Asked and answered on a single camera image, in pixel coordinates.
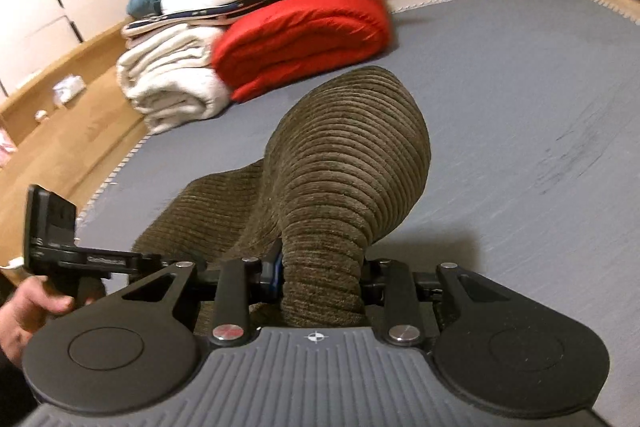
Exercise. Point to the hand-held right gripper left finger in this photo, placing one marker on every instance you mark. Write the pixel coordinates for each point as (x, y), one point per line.
(235, 297)

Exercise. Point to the white tissue pack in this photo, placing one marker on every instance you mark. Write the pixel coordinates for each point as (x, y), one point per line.
(69, 89)

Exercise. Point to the pink patterned item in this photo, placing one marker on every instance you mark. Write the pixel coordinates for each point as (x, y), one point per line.
(6, 147)

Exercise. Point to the person's left hand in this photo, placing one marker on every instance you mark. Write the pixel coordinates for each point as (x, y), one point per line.
(25, 317)

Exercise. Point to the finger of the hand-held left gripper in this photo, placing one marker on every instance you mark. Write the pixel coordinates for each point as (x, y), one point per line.
(147, 264)

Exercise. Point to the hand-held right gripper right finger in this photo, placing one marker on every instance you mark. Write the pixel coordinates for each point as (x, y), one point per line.
(395, 297)

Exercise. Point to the folded red quilt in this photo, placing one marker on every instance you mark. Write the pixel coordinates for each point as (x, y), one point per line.
(300, 37)

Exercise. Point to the small white object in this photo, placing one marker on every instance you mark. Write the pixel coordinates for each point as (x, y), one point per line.
(40, 115)

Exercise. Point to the folded white blanket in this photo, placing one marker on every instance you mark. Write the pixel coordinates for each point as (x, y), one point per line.
(165, 82)

